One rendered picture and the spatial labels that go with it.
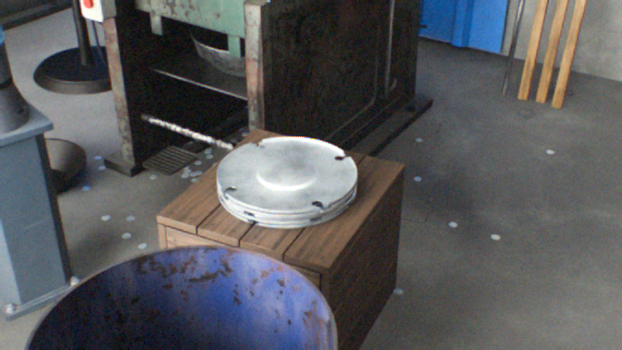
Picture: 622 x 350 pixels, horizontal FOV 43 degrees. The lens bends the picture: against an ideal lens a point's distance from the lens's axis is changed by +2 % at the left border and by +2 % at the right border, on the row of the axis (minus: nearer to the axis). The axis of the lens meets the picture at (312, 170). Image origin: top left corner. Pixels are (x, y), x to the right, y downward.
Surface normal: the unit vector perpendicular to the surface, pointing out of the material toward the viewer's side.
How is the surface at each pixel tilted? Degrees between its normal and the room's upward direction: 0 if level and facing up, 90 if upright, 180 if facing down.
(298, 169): 0
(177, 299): 88
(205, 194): 0
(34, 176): 90
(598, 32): 90
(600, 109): 0
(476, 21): 90
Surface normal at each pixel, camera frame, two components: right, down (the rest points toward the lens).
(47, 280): 0.65, 0.36
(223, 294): -0.14, 0.49
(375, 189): 0.00, -0.85
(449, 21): -0.55, 0.44
